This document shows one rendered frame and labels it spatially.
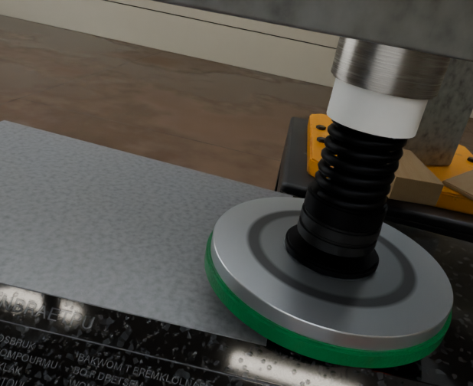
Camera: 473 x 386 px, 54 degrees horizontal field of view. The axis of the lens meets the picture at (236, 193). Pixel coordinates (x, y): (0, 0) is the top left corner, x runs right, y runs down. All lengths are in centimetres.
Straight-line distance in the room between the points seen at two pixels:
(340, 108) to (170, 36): 650
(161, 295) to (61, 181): 24
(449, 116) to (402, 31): 97
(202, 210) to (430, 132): 78
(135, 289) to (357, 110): 24
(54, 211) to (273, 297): 28
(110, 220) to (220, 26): 615
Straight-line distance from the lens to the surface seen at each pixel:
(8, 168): 64
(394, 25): 29
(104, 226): 51
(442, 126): 125
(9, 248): 48
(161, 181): 62
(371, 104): 34
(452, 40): 32
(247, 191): 64
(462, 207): 115
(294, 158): 119
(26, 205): 55
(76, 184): 60
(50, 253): 47
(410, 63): 34
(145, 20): 693
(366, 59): 34
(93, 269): 45
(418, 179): 99
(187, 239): 50
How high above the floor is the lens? 113
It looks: 25 degrees down
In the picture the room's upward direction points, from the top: 11 degrees clockwise
